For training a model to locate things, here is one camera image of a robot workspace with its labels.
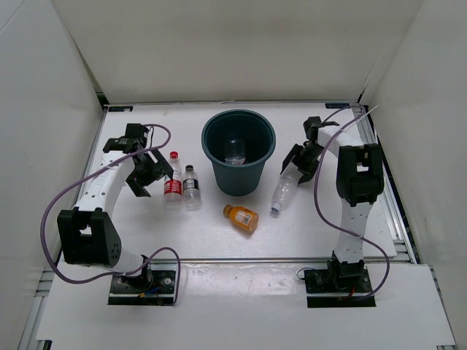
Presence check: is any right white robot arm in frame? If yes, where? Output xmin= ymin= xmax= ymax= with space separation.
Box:
xmin=281 ymin=117 xmax=384 ymax=292

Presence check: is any clear unlabeled plastic bottle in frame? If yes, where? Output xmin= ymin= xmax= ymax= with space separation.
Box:
xmin=271 ymin=163 xmax=301 ymax=216

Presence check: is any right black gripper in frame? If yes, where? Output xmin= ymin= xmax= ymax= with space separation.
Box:
xmin=282 ymin=144 xmax=326 ymax=185

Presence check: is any dark green plastic bin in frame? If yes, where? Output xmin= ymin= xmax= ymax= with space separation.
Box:
xmin=201 ymin=109 xmax=276 ymax=196

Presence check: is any black label small bottle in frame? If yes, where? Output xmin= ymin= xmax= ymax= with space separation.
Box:
xmin=182 ymin=165 xmax=201 ymax=211

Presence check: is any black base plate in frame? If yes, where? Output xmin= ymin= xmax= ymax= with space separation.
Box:
xmin=296 ymin=268 xmax=377 ymax=308
xmin=107 ymin=270 xmax=177 ymax=306

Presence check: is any red label water bottle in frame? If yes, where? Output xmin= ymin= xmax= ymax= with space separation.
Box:
xmin=163 ymin=151 xmax=182 ymax=210

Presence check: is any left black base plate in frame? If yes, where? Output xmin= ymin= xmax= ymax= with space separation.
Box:
xmin=107 ymin=270 xmax=177 ymax=306

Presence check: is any orange juice bottle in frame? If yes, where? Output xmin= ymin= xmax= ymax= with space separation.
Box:
xmin=223 ymin=204 xmax=259 ymax=233

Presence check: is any aluminium front rail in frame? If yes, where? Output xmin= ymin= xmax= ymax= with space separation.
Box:
xmin=97 ymin=257 xmax=333 ymax=264

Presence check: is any blue label clear bottle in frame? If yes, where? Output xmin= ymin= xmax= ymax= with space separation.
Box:
xmin=224 ymin=139 xmax=246 ymax=166

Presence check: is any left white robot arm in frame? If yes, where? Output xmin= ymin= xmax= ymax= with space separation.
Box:
xmin=57 ymin=123 xmax=174 ymax=292

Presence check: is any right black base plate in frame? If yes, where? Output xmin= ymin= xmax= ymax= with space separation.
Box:
xmin=296 ymin=268 xmax=377 ymax=308

